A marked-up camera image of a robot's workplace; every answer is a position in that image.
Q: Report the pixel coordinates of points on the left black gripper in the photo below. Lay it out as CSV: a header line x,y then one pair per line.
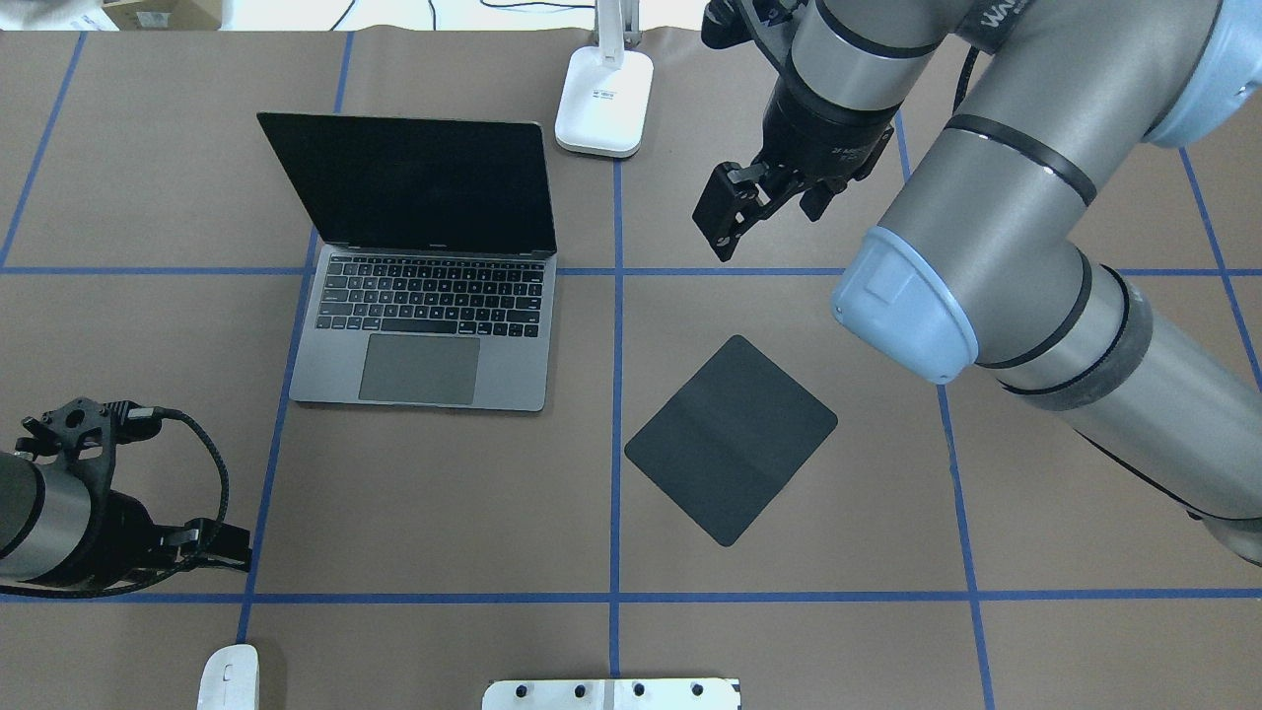
x,y
116,533

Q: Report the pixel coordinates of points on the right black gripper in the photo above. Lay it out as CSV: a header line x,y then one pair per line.
x,y
821,133

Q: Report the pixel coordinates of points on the white computer mouse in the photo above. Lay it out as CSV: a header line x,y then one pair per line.
x,y
230,679

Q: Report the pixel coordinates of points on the black mouse pad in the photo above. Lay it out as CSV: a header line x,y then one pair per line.
x,y
730,440

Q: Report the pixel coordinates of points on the grey laptop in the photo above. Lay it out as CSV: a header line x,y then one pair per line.
x,y
435,281

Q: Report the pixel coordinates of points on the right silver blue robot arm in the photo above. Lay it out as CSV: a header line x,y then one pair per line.
x,y
972,263

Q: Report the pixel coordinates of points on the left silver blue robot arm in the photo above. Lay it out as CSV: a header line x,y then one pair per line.
x,y
69,536

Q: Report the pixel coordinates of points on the white desk lamp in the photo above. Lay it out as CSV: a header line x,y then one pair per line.
x,y
607,89

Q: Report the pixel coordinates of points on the cardboard box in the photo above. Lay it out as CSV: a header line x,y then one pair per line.
x,y
192,15

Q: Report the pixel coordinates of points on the white camera mast base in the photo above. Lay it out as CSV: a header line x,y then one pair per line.
x,y
614,693

